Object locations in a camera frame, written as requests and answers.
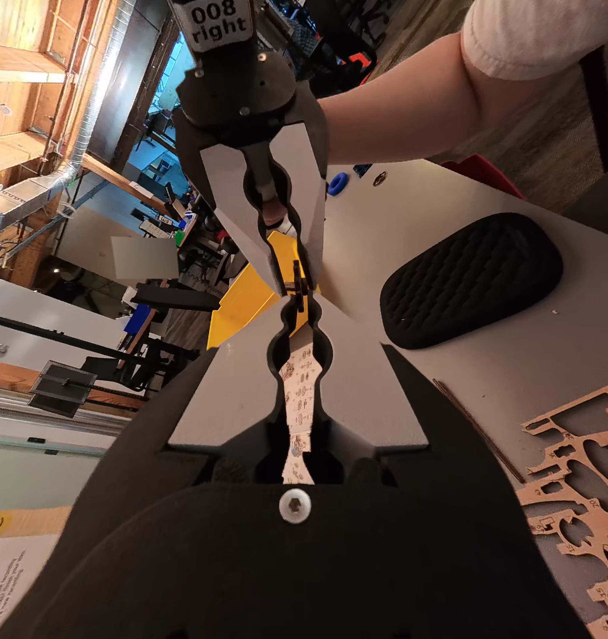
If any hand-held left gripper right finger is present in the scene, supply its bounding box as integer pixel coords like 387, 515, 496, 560
306, 292, 429, 452

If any thin wooden strip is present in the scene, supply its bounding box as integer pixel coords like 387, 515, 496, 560
432, 378, 527, 484

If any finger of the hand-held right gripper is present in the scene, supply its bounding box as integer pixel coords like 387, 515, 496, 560
271, 122, 328, 291
199, 144, 288, 296

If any illustrated instruction booklet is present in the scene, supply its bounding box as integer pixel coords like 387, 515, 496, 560
279, 339, 319, 486

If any silver ventilation duct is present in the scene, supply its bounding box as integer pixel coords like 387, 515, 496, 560
0, 0, 137, 235

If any red plastic object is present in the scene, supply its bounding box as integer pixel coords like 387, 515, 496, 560
440, 154, 525, 200

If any person's right forearm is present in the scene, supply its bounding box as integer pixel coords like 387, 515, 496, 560
316, 30, 487, 165

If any black metal desk frame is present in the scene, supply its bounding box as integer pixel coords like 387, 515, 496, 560
0, 282, 220, 415

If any laser-cut wooden parts sheet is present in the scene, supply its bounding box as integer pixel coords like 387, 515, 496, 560
516, 379, 608, 639

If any printed instruction sheet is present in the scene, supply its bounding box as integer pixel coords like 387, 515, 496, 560
0, 533, 61, 639

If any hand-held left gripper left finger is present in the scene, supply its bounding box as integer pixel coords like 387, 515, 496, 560
168, 297, 290, 452

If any person's right hand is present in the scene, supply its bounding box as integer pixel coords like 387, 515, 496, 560
260, 197, 291, 229

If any yellow plastic bin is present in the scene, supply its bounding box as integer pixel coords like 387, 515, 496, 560
207, 231, 321, 350

